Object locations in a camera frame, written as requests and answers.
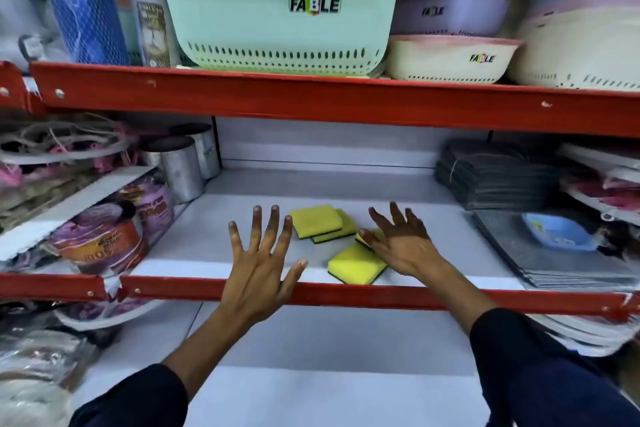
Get orange and purple packaged tub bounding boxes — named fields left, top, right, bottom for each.
left=42, top=200, right=150, bottom=276

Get person's left forearm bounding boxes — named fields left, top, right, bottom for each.
left=69, top=303, right=266, bottom=427

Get red metal shelf beam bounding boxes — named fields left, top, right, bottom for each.
left=0, top=60, right=640, bottom=139
left=0, top=272, right=640, bottom=323

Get light blue plastic tray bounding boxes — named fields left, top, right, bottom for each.
left=521, top=212, right=600, bottom=252

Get yellow scrub sponge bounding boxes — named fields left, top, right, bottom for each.
left=290, top=204, right=344, bottom=241
left=354, top=228, right=388, bottom=249
left=327, top=242, right=389, bottom=286
left=312, top=208, right=358, bottom=245

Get white shelf divider board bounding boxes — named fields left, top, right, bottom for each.
left=0, top=165, right=160, bottom=262

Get stack of grey sheets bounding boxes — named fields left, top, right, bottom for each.
left=472, top=209, right=640, bottom=290

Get cream basket with pink rim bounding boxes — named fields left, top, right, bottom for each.
left=382, top=34, right=523, bottom=85

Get stack of pastel plastic tubs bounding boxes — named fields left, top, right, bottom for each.
left=506, top=0, right=640, bottom=92

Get person's right forearm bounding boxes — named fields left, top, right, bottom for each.
left=422, top=262, right=640, bottom=427

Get lavender plastic basket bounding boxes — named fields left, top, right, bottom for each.
left=390, top=0, right=511, bottom=38

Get mint green plastic basket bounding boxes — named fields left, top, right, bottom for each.
left=157, top=0, right=405, bottom=77

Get stack of dark grey cloths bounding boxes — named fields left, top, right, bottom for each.
left=434, top=138, right=568, bottom=212

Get white labelled roll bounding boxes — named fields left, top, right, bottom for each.
left=130, top=0, right=182, bottom=69

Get bundle of pink hangers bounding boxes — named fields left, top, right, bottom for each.
left=0, top=114, right=151, bottom=187

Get steel canister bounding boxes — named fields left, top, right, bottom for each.
left=139, top=135, right=206, bottom=204
left=171, top=122, right=222, bottom=180

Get blue net-wrapped bundle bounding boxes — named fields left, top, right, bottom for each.
left=5, top=0, right=132, bottom=67

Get person's right hand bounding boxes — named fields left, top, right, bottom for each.
left=357, top=201, right=447, bottom=283

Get clear plastic wrapped goods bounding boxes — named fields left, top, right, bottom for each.
left=0, top=299, right=166, bottom=427

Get stack of white packaged trays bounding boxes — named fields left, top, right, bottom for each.
left=556, top=141, right=640, bottom=227

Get person's left hand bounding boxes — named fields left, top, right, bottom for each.
left=219, top=205, right=309, bottom=328

